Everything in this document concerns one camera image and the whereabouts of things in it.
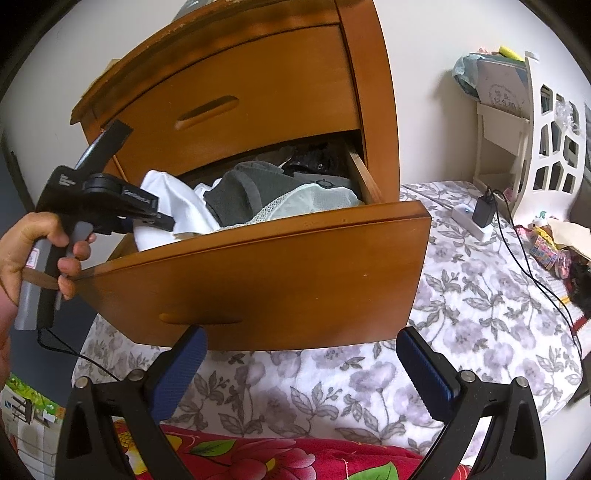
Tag person's left hand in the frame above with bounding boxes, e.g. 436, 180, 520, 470
0, 211, 98, 306

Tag dark blue wardrobe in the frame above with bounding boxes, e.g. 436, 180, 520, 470
0, 148, 100, 407

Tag white underwear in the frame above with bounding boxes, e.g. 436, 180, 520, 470
134, 170, 222, 252

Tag light green lace underwear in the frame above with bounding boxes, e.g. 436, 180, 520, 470
226, 182, 365, 228

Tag grey notebook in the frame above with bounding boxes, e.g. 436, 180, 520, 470
475, 58, 529, 116

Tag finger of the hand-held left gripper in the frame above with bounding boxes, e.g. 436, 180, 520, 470
134, 211, 177, 234
76, 119, 134, 175

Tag grey underwear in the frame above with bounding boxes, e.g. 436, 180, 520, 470
203, 161, 301, 228

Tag red floral blanket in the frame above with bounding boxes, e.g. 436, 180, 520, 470
111, 418, 472, 480

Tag white power strip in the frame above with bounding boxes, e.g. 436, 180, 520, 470
450, 205, 497, 241

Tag grey floral bed sheet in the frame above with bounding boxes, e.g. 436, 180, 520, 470
71, 181, 585, 462

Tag wooden nightstand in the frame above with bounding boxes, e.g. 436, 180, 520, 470
70, 0, 402, 259

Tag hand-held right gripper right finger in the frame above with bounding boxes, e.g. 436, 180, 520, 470
396, 327, 548, 480

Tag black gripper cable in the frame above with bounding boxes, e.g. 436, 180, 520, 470
37, 325, 134, 384

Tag green printed box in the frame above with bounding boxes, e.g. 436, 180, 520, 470
0, 374, 68, 462

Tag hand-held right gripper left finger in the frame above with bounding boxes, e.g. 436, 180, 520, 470
55, 327, 209, 480

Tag black lace cloth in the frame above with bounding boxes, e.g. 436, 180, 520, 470
566, 258, 591, 310

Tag black underwear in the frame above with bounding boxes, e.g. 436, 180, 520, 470
279, 143, 356, 190

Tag black charger cable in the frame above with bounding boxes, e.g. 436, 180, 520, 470
489, 188, 585, 361

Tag small white shelf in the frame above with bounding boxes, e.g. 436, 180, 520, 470
471, 102, 532, 204

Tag white lattice rack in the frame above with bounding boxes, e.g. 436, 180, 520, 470
508, 51, 591, 222

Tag closed wooden drawer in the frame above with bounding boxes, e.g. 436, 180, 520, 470
92, 23, 363, 174

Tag colourful tape rolls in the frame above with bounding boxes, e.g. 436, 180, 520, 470
526, 226, 561, 273

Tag green plastic bag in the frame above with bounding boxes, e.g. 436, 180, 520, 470
452, 53, 485, 100

